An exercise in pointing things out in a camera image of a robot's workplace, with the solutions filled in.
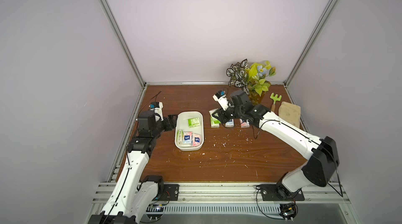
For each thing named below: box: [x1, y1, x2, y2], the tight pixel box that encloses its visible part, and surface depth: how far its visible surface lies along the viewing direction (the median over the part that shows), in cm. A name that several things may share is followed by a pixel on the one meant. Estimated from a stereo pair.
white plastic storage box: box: [174, 110, 205, 151], surface depth 92 cm
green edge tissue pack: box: [176, 129, 184, 145], surface depth 89 cm
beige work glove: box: [278, 101, 301, 129], surface depth 105 cm
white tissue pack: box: [187, 117, 200, 128], surface depth 97 cm
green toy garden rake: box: [270, 92, 283, 112], surface depth 112 cm
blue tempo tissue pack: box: [183, 131, 193, 145], surface depth 91 cm
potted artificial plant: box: [226, 58, 277, 105], surface depth 94 cm
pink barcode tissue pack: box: [192, 133, 201, 148], surface depth 89 cm
